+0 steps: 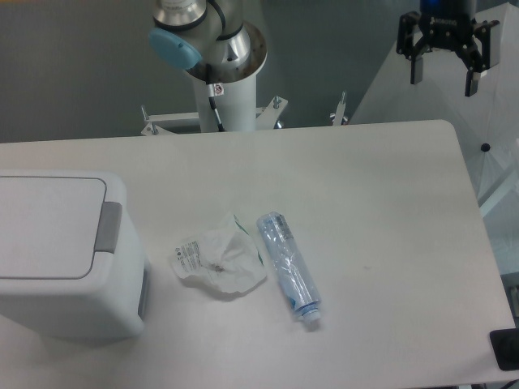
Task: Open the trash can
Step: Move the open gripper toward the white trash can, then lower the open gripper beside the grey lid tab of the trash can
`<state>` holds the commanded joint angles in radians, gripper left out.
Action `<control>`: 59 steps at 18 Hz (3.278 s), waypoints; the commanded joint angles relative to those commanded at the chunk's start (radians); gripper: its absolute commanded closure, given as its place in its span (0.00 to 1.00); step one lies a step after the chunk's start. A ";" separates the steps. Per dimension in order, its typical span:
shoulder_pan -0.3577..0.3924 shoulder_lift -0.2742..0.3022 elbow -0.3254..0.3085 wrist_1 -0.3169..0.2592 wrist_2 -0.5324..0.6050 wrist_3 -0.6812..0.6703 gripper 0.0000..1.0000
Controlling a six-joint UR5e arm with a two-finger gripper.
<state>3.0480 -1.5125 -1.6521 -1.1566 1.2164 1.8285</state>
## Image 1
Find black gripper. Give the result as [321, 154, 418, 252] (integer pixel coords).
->
[396, 0, 500, 97]

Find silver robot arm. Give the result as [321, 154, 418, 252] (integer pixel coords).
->
[148, 1, 501, 97]

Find white plastic trash can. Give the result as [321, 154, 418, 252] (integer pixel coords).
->
[1, 169, 151, 339]

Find white trash can lid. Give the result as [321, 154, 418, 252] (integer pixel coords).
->
[1, 175, 122, 280]

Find empty clear plastic bottle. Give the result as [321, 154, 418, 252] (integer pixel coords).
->
[256, 212, 321, 328]

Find black device at table edge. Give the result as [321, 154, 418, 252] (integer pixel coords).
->
[490, 328, 519, 371]

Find crumpled white plastic bag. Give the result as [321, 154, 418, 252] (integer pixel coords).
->
[171, 213, 267, 294]

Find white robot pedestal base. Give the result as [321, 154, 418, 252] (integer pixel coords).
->
[139, 68, 350, 137]

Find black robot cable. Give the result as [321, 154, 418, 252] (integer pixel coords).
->
[204, 64, 226, 133]

